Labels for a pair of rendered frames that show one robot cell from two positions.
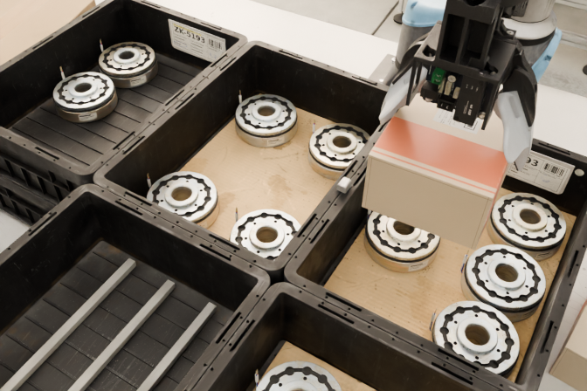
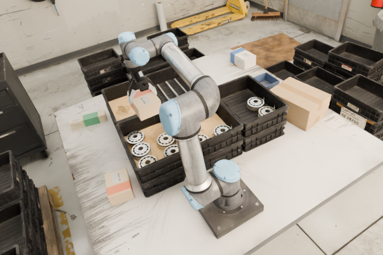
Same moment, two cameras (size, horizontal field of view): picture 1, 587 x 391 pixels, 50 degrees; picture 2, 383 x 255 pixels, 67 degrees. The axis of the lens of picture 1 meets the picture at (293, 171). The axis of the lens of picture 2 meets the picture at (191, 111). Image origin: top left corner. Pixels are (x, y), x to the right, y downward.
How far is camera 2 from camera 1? 175 cm
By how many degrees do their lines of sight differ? 84
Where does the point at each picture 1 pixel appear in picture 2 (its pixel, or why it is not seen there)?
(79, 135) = (243, 103)
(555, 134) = (190, 245)
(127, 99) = (253, 112)
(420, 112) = (150, 94)
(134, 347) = not seen: hidden behind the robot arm
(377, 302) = (157, 132)
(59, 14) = (301, 103)
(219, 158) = (217, 123)
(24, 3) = (312, 97)
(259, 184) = (203, 127)
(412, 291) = (154, 139)
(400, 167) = not seen: hidden behind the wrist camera
